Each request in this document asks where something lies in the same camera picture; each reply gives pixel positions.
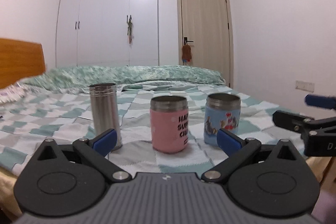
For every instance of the blue cartoon steel cup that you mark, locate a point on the blue cartoon steel cup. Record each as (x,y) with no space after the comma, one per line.
(222,112)

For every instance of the checkered green white bedsheet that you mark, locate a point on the checkered green white bedsheet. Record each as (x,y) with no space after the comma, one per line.
(66,116)

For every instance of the wooden headboard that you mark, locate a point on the wooden headboard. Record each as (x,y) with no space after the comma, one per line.
(20,59)

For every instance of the beige wooden door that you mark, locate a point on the beige wooden door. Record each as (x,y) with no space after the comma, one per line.
(209,24)

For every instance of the green floral quilt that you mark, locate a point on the green floral quilt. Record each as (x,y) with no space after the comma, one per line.
(77,80)

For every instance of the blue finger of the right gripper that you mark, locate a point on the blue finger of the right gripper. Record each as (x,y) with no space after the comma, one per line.
(321,101)

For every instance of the brown plush toy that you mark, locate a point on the brown plush toy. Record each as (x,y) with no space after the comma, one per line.
(186,54)

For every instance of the tall stainless steel flask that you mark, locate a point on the tall stainless steel flask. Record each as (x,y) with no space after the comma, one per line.
(104,110)

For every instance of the black door handle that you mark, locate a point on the black door handle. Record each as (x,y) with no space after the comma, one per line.
(186,40)

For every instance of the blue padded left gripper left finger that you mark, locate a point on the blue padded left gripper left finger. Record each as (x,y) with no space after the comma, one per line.
(93,152)

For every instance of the hanging green ornament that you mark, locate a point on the hanging green ornament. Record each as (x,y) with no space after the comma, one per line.
(130,30)

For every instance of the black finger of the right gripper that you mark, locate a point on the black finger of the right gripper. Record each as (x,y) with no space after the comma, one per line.
(293,122)

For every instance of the white wall socket panel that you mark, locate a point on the white wall socket panel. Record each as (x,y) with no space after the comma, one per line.
(304,86)

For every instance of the patterned pillow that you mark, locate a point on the patterned pillow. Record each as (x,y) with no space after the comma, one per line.
(12,93)

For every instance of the pink steel cup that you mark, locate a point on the pink steel cup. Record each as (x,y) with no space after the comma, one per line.
(169,121)

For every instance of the white wardrobe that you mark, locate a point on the white wardrobe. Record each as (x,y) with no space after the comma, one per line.
(94,32)

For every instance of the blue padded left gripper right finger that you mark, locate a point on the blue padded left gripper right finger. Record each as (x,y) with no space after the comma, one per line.
(240,152)

